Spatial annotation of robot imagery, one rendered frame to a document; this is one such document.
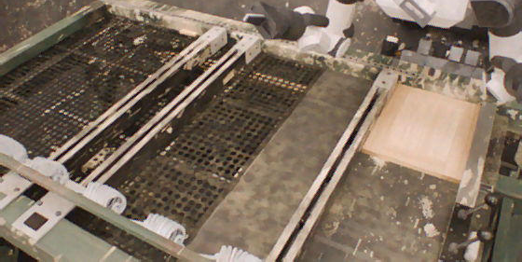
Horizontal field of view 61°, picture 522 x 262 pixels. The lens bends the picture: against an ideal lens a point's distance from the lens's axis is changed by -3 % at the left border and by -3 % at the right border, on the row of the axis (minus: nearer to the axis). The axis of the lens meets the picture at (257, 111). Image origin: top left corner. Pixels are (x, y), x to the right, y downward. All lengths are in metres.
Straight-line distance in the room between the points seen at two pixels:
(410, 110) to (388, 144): 0.22
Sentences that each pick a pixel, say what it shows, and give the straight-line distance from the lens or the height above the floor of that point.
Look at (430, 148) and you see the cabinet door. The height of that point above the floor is 1.15.
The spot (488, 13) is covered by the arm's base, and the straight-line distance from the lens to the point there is 1.37.
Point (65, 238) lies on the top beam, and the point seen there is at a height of 1.89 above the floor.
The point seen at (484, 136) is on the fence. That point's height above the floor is 1.07.
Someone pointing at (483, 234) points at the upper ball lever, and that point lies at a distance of 1.18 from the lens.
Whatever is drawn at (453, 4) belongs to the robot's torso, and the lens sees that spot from 1.37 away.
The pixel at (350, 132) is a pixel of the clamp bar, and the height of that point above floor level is 1.26.
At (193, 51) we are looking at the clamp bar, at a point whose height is 1.11.
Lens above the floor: 2.69
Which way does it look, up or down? 65 degrees down
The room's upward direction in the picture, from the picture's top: 94 degrees counter-clockwise
